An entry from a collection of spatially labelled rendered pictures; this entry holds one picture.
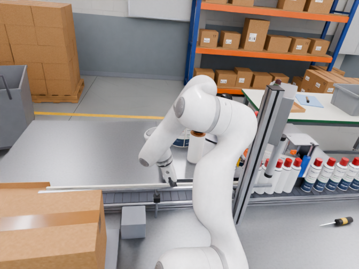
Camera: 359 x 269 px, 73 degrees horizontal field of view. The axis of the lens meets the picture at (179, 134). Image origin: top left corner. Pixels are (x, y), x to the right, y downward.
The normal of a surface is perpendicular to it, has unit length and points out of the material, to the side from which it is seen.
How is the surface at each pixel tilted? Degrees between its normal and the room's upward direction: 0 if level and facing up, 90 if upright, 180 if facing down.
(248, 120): 53
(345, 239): 0
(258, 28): 90
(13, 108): 94
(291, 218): 0
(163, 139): 60
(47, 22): 90
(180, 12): 90
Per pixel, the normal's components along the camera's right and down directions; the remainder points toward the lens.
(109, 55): 0.09, 0.52
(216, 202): 0.10, -0.07
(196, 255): 0.30, -0.90
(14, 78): 0.41, 0.44
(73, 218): 0.09, -0.85
